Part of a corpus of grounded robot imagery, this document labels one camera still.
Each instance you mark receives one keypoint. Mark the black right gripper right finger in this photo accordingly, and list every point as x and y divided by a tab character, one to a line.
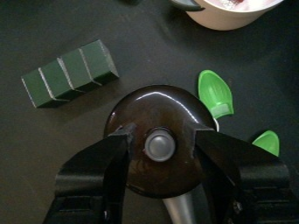
248	175

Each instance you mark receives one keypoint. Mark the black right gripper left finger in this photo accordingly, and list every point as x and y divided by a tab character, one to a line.
89	172

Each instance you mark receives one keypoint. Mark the dark glossy pan lid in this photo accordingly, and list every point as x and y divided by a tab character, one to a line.
163	110

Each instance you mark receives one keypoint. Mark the green plastic spoon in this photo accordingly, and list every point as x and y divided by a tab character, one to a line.
215	93

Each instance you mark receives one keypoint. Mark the green segmented toy block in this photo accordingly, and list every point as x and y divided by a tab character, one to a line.
69	74

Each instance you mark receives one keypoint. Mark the pink toy pot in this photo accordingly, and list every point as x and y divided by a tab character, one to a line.
234	13

